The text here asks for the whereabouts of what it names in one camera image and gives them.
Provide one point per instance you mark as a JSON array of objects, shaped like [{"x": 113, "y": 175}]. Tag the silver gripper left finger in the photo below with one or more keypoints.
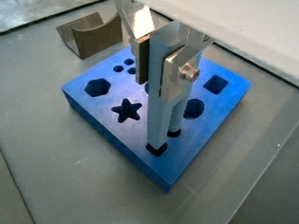
[{"x": 137, "y": 19}]

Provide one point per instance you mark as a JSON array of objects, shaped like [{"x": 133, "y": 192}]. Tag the black curved fixture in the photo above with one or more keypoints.
[{"x": 89, "y": 35}]

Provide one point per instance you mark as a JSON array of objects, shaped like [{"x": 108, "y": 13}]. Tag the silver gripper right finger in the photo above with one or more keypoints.
[{"x": 181, "y": 63}]

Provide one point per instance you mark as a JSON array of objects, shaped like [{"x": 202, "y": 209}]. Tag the blue foam shape-cutout block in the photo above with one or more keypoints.
[{"x": 113, "y": 103}]

